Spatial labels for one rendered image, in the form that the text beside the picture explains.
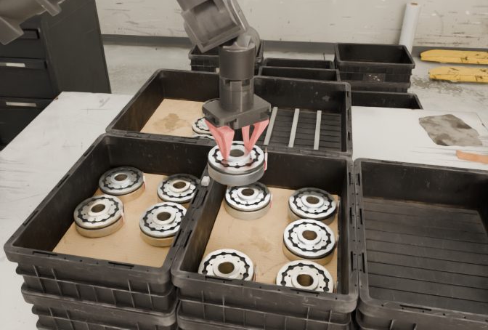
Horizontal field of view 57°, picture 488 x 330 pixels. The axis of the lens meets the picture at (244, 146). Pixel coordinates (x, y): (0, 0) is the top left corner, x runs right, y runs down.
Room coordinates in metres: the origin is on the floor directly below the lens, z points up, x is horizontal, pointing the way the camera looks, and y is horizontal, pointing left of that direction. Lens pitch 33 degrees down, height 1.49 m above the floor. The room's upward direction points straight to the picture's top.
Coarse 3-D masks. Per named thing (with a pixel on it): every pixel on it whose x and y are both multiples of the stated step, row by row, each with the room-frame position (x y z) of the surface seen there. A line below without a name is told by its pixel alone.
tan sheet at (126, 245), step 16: (160, 176) 0.89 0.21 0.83; (96, 192) 0.82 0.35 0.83; (144, 192) 0.82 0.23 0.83; (128, 208) 0.77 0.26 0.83; (144, 208) 0.77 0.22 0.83; (128, 224) 0.71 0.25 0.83; (64, 240) 0.67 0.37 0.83; (80, 240) 0.67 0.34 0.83; (96, 240) 0.67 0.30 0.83; (112, 240) 0.67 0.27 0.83; (128, 240) 0.67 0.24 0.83; (96, 256) 0.62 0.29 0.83; (112, 256) 0.62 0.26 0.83; (128, 256) 0.62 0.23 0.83; (144, 256) 0.62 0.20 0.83; (160, 256) 0.62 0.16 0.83
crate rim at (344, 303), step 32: (352, 160) 0.81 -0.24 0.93; (352, 192) 0.70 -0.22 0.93; (192, 224) 0.61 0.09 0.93; (352, 224) 0.61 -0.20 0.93; (352, 256) 0.54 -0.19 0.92; (192, 288) 0.48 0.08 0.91; (224, 288) 0.47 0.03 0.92; (256, 288) 0.46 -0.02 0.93; (288, 288) 0.46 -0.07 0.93; (352, 288) 0.46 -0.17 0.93
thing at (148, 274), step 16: (96, 144) 0.88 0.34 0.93; (176, 144) 0.88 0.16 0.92; (192, 144) 0.88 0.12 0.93; (208, 144) 0.88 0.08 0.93; (80, 160) 0.81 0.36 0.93; (64, 176) 0.75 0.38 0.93; (208, 176) 0.75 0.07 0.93; (192, 208) 0.65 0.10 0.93; (16, 240) 0.57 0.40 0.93; (16, 256) 0.54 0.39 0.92; (32, 256) 0.53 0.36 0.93; (48, 256) 0.53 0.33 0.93; (64, 256) 0.53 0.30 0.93; (80, 256) 0.53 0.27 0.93; (80, 272) 0.51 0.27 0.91; (96, 272) 0.51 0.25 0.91; (112, 272) 0.50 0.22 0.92; (128, 272) 0.50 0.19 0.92; (144, 272) 0.49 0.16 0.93; (160, 272) 0.49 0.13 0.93
